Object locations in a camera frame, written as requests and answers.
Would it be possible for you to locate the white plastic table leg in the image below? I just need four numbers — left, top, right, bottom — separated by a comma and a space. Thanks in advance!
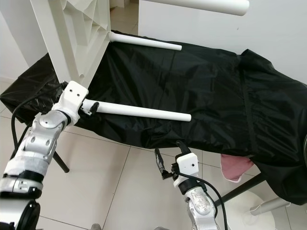
142, 0, 250, 16
83, 98, 192, 122
108, 31, 183, 51

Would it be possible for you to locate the white plastic table top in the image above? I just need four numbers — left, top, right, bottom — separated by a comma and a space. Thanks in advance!
30, 0, 112, 89

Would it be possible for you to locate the pink stool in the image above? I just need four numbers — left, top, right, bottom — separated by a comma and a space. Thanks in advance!
220, 153, 295, 230

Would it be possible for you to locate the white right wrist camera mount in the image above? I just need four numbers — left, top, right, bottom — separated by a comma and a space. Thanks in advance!
174, 152, 201, 185

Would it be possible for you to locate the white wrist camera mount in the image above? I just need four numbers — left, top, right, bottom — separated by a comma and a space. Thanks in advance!
50, 80, 89, 126
174, 152, 201, 185

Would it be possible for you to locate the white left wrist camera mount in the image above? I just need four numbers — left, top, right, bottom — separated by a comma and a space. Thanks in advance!
50, 80, 89, 126

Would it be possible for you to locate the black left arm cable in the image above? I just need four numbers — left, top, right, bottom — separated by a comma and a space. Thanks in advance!
11, 89, 63, 144

